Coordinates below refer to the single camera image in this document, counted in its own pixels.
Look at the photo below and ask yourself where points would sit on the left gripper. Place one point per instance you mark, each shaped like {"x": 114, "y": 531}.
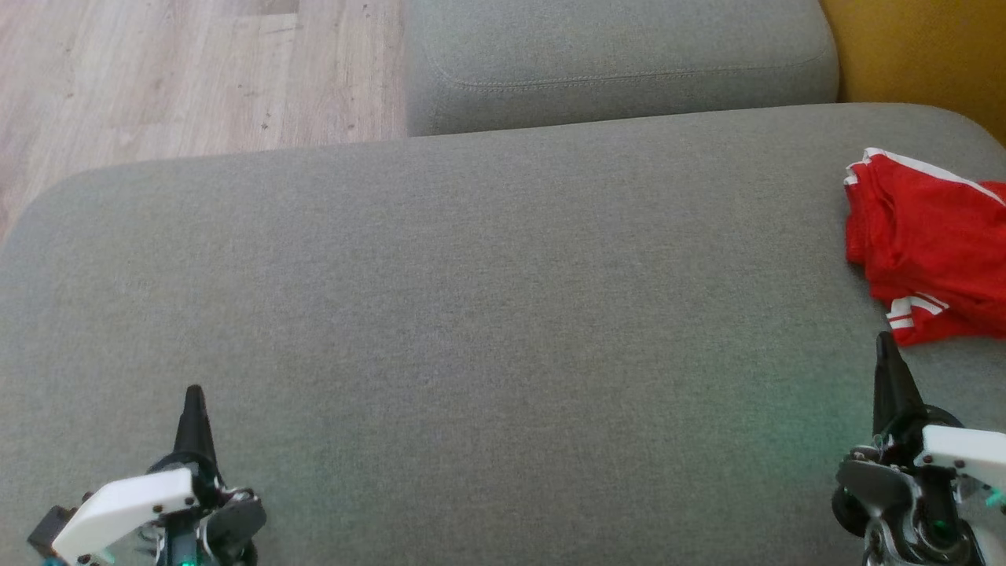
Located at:
{"x": 126, "y": 503}

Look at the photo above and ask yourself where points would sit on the yellow sofa backrest cushion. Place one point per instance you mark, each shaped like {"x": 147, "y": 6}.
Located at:
{"x": 927, "y": 55}

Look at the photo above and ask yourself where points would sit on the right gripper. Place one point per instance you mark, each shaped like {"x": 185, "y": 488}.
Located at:
{"x": 967, "y": 452}

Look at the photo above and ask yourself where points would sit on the red garment white hem trim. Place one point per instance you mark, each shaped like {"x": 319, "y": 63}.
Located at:
{"x": 927, "y": 228}

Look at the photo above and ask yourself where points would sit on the large grey sofa ottoman cushion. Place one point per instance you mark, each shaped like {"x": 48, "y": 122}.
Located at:
{"x": 471, "y": 314}

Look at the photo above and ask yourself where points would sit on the grey sofa seat cushion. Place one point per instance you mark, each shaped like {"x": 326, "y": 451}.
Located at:
{"x": 629, "y": 55}

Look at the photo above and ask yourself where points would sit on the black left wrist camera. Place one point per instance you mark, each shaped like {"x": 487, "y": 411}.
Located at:
{"x": 51, "y": 531}

